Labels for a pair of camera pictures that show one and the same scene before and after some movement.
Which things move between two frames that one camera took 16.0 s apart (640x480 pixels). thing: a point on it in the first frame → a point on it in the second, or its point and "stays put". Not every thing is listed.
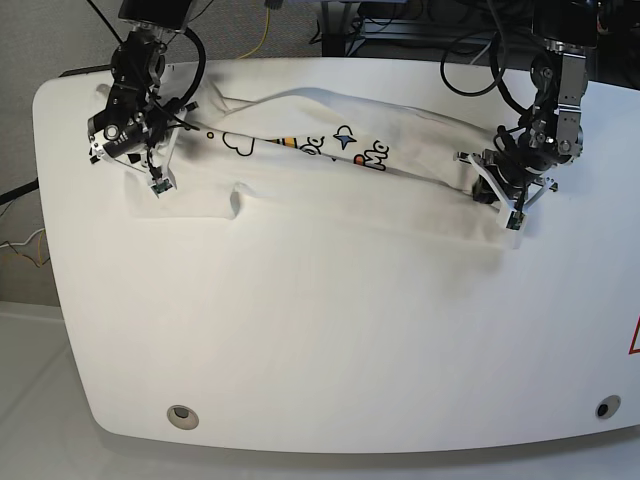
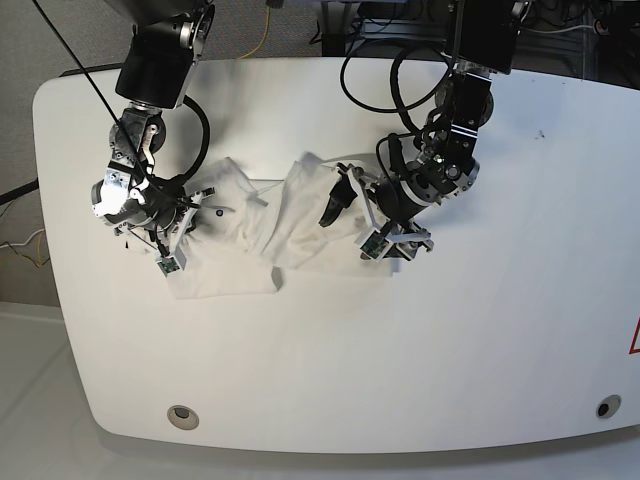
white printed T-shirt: x=317 y=158 → x=246 y=230
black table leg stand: x=334 y=19 stays put
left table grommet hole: x=182 y=416 stays put
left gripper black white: x=514 y=166 → x=397 y=221
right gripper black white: x=137 y=124 → x=169 y=233
